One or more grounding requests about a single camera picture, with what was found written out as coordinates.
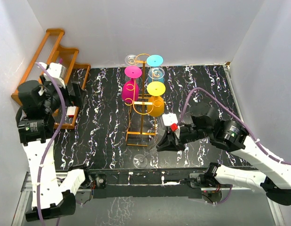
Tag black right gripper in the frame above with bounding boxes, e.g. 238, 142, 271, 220
156, 123, 212, 152

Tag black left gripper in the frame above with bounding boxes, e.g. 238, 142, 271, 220
41, 74, 87, 114

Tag clear wine glass front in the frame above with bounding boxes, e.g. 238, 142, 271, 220
133, 152, 158, 169

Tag magenta plastic wine glass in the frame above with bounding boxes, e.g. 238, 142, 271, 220
121, 65, 142, 105

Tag orange plastic wine glass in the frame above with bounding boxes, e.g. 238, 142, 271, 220
147, 81, 166, 117

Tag grey clear wine glass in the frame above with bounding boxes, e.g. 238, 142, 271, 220
125, 54, 139, 65

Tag blue plastic wine glass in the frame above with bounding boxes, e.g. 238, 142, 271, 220
146, 55, 165, 83

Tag clear flute glass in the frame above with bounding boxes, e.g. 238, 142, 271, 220
148, 67, 165, 80

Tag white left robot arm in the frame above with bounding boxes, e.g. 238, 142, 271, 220
16, 80, 92, 222

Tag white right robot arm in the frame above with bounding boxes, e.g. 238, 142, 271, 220
156, 103, 291, 206

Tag wooden stepped shelf rack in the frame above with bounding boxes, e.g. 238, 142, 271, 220
11, 28, 91, 129

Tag red white small block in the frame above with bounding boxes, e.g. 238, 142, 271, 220
66, 106, 77, 118

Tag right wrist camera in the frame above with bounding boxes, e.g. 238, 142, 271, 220
162, 113, 180, 132

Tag gold wire glass rack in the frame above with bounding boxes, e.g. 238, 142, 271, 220
124, 53, 157, 147

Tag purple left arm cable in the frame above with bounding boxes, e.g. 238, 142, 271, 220
35, 62, 94, 226

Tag aluminium frame rail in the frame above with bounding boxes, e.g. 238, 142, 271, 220
11, 170, 286, 226

